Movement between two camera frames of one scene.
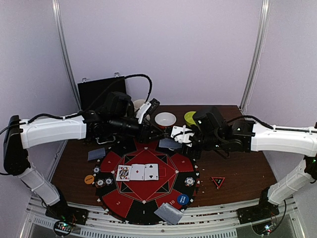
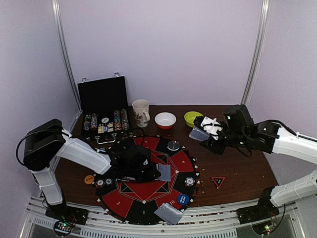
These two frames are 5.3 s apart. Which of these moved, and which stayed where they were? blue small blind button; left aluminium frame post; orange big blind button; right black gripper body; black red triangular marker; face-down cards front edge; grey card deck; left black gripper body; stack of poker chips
Moved: left black gripper body; grey card deck; right black gripper body
Stayed: left aluminium frame post; orange big blind button; black red triangular marker; blue small blind button; face-down cards front edge; stack of poker chips
